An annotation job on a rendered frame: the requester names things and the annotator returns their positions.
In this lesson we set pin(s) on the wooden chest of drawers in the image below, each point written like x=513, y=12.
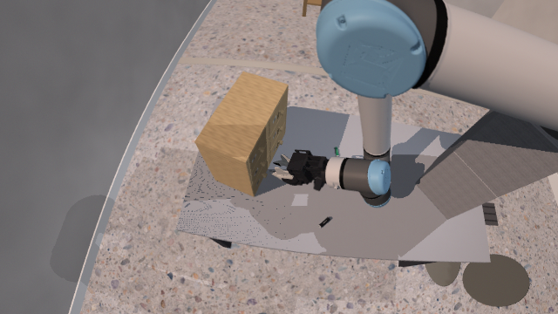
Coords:
x=230, y=135

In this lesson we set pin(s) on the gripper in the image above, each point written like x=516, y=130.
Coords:
x=302, y=168

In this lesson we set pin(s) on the black aa battery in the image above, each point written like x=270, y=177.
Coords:
x=324, y=222

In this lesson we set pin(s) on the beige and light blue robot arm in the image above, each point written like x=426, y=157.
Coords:
x=380, y=49

